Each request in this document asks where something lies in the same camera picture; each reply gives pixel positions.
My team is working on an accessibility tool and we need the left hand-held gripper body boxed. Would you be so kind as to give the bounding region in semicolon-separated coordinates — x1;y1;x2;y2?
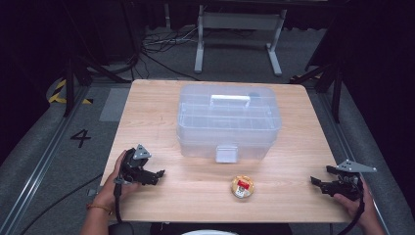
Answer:
114;144;155;187

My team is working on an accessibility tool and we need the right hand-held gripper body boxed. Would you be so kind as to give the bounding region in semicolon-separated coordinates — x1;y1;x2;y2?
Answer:
331;159;378;202

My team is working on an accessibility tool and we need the round gold red snack packet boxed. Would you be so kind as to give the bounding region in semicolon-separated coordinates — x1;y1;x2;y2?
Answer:
230;174;255;200

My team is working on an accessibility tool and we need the clear plastic storage box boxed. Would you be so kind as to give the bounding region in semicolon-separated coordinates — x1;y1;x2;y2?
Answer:
175;82;283;165

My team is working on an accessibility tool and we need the person's right hand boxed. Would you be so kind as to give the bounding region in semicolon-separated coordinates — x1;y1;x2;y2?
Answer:
332;177;380;228

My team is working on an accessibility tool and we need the person's left hand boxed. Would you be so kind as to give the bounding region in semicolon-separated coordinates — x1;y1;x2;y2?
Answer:
93;150;144;212

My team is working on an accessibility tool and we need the black tripod stand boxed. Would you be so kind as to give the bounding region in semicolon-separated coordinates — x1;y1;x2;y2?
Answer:
63;48;142;118
289;57;345;125

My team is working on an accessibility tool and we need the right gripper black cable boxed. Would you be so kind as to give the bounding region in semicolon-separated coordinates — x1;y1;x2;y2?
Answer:
337;180;366;235

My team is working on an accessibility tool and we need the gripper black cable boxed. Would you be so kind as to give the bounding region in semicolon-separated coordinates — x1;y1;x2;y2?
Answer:
337;180;366;235
112;178;125;225

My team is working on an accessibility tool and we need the grey metal floor rail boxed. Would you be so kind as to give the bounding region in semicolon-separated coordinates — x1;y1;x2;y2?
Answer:
316;91;394;235
0;85;91;235

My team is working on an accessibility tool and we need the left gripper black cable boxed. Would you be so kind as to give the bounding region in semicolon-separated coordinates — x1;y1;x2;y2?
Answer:
112;178;125;225

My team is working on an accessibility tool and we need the orange bracelet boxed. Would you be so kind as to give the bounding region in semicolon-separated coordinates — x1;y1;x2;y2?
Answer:
85;203;114;216

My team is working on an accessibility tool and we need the thin black floor cable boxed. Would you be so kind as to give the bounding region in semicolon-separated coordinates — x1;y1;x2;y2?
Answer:
19;173;104;235

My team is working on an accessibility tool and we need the bundle of floor cables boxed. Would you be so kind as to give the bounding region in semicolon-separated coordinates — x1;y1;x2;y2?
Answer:
140;24;201;82

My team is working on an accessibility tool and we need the grey metal desk frame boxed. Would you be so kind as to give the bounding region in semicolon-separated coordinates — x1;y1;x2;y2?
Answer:
193;4;289;78

